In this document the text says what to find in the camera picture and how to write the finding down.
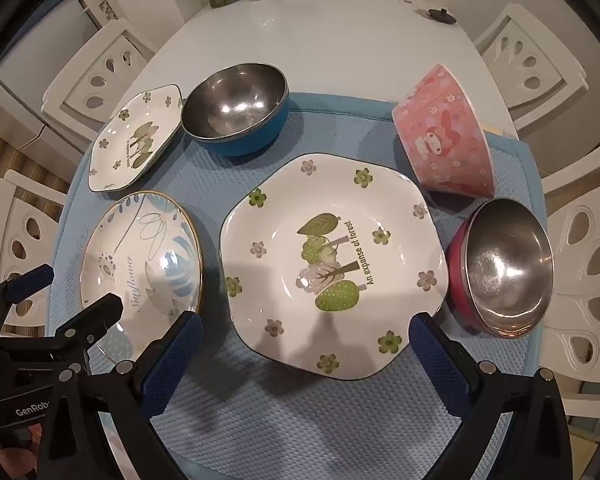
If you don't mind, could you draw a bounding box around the round leaf print plate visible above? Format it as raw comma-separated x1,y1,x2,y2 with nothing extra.
79,190,205,368

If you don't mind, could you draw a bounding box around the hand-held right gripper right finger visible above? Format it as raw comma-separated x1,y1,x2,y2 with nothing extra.
409,311,588,480

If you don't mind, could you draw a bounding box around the white refrigerator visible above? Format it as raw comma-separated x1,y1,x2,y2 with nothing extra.
0,0,106,171

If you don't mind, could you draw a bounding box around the white carved wooden chair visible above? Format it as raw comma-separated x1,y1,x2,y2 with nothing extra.
535,140,600,418
0,169,71,336
41,17,153,126
472,2,590,136

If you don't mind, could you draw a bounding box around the blue steel bowl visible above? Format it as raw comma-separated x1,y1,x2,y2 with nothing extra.
181,62,290,157

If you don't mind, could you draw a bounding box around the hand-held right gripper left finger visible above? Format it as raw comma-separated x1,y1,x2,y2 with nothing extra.
37,310,204,480

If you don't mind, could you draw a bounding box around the red steel bowl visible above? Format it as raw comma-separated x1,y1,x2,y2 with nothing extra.
445,197,554,339

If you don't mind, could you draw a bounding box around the large hexagonal tree print plate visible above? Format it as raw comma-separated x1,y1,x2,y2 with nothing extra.
219,152,450,382

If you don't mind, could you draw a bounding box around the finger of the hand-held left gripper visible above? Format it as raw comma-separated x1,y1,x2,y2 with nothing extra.
55,292,126,357
0,264,56,311

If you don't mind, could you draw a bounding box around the small hexagonal tree print plate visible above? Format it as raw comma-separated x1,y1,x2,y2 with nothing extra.
87,84,183,193

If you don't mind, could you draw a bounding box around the light blue table mat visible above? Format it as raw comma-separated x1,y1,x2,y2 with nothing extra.
47,91,548,480

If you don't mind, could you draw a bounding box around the pink cartoon bowl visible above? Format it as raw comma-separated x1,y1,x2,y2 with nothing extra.
391,64,496,198

